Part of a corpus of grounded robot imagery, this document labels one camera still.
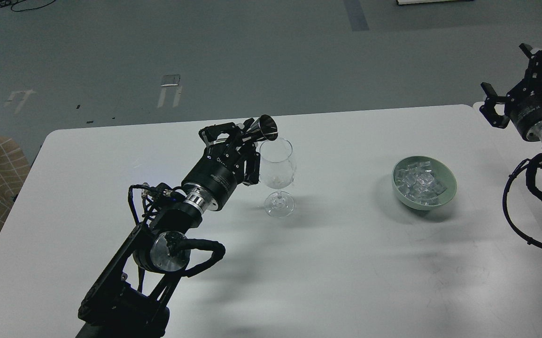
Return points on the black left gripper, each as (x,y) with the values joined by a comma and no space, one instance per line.
(226,162)

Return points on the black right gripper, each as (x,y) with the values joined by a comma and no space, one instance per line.
(523,102)

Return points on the steel double jigger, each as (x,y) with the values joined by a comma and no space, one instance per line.
(261,129)

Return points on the clear ice cubes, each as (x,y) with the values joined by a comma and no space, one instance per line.
(419,183)

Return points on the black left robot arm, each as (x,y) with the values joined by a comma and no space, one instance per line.
(130,297)

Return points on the clear wine glass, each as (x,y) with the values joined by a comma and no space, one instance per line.
(277,171)

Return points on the metal floor plate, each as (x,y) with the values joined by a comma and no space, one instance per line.
(170,80)

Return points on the green bowl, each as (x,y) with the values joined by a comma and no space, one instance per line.
(444,174)

